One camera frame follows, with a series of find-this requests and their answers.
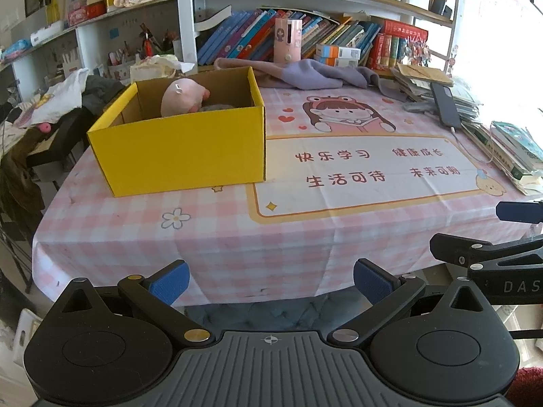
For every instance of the green dictionary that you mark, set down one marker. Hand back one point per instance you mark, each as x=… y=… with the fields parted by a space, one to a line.
x=395 y=51

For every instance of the teal cover book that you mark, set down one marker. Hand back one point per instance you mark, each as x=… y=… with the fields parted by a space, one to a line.
x=519 y=144

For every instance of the dark teal cushioned seat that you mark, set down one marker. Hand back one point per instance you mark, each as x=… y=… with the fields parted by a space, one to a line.
x=275 y=313

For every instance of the row of slanted picture books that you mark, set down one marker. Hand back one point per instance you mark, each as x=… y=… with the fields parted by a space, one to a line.
x=237 y=38

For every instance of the black desk device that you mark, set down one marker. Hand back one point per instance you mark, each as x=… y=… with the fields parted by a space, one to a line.
x=441 y=7

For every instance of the brown envelope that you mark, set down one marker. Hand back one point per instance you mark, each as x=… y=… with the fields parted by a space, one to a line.
x=424 y=74

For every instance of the red flat boxed book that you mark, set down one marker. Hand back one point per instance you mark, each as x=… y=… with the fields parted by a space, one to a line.
x=405 y=29

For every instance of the pink plush pig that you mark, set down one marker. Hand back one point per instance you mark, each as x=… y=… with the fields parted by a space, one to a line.
x=182 y=95

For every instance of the colourful figurine cluster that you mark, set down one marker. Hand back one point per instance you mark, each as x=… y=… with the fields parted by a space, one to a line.
x=415 y=53

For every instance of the pink cylindrical gadget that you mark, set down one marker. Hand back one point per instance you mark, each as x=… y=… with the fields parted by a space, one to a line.
x=287 y=42

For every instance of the grey flat case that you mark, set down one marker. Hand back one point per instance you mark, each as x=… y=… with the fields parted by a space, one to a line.
x=420 y=107

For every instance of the white side shelf unit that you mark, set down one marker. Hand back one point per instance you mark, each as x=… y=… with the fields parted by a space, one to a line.
x=87 y=46

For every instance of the stack of books and papers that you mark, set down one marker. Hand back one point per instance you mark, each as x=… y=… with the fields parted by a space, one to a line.
x=505 y=161

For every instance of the white printed shirt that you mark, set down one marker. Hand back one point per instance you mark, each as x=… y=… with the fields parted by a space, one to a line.
x=55 y=101

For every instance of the wide red dictionary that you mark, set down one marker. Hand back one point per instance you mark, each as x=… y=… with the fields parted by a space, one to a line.
x=376 y=51

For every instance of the black chair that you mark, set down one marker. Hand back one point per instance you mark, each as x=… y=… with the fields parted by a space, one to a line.
x=63 y=138

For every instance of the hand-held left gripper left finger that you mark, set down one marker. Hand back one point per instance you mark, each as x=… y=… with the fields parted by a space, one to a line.
x=169 y=282

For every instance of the orange and white carton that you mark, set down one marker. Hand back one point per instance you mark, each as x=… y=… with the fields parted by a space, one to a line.
x=339 y=51
x=337 y=63

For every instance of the red fuzzy fabric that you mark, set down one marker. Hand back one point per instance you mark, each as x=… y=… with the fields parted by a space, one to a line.
x=530 y=390

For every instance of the pile of papers and booklets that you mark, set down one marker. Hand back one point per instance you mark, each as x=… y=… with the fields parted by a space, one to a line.
x=468 y=101

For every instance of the yellow cardboard box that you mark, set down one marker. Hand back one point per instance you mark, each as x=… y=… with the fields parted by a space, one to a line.
x=178 y=152

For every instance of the white plastic stool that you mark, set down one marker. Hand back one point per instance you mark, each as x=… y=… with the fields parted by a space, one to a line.
x=25 y=339

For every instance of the brown fuzzy garment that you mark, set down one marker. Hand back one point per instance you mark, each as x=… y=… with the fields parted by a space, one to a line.
x=19 y=182

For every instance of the small cartoon standee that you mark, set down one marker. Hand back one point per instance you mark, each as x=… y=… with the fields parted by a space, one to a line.
x=454 y=57

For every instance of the cream cloth bundle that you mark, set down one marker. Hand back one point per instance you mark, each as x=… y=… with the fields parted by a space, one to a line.
x=157 y=68

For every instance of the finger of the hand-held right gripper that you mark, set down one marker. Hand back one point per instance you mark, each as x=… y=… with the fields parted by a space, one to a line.
x=488 y=254
x=519 y=212

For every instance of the purple cloth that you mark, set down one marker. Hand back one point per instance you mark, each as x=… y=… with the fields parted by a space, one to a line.
x=314 y=74

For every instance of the narrow red dictionary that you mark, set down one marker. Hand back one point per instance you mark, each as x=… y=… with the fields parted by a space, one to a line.
x=387 y=51

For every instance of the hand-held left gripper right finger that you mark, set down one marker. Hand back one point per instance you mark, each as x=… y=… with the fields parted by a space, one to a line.
x=374 y=282

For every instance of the dark jacket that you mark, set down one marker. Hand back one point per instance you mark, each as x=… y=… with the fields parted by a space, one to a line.
x=104 y=93

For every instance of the black phone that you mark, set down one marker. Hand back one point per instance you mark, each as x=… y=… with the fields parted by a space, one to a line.
x=445 y=104

